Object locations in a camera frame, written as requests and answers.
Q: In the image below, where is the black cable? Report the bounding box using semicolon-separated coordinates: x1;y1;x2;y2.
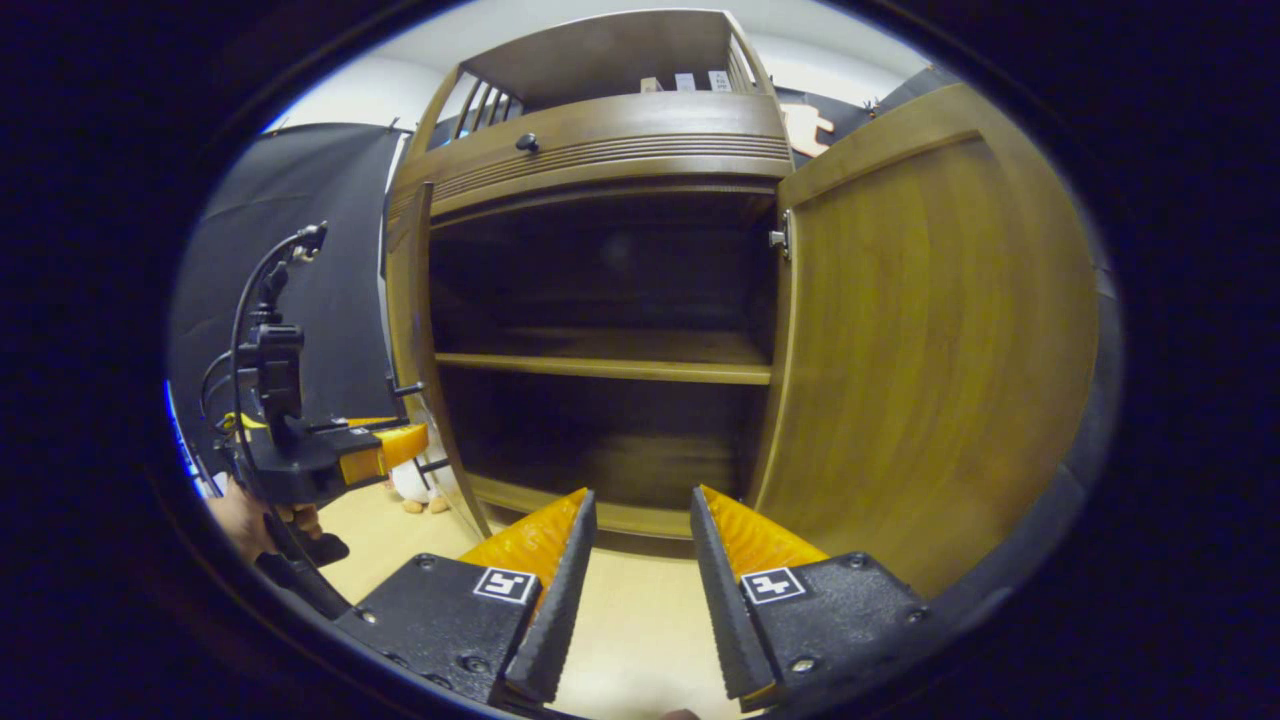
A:
198;222;329;471

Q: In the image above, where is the penguin plush toy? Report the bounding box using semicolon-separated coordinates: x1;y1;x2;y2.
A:
388;455;451;516

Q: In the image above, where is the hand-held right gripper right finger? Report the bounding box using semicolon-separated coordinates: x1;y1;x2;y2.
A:
690;485;936;713

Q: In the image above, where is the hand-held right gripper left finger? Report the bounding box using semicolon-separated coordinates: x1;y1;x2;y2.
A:
335;487;598;706

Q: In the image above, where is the black backdrop cloth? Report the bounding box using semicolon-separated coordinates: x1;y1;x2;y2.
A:
165;62;1126;621

